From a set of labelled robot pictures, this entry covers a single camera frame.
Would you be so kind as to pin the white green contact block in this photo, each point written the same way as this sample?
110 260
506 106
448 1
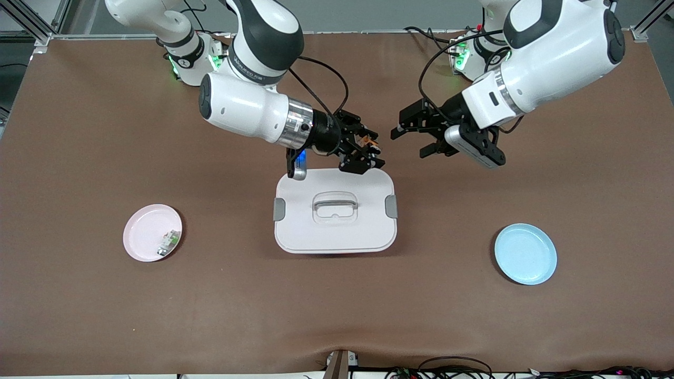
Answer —
168 243

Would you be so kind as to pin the white lidded storage box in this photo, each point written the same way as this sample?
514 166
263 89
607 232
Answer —
337 231

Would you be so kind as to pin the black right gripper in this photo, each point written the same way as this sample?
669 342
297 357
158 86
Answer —
326 132

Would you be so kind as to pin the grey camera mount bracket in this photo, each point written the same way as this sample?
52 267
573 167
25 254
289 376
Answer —
339 364

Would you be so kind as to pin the light blue round plate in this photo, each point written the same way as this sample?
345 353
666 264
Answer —
526 258

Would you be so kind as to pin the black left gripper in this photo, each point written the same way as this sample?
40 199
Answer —
451 114

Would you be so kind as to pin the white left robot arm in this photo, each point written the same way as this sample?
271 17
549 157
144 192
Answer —
553 58

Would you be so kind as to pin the aluminium frame profile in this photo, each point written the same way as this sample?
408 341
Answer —
31 23
650 26

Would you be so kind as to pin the pink round plate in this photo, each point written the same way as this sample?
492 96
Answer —
147 226

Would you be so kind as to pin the orange black push-button switch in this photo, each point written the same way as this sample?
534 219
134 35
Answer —
369 141

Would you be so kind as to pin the brown table mat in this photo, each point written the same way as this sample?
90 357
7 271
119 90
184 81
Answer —
337 316

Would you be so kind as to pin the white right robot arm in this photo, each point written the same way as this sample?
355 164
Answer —
242 108

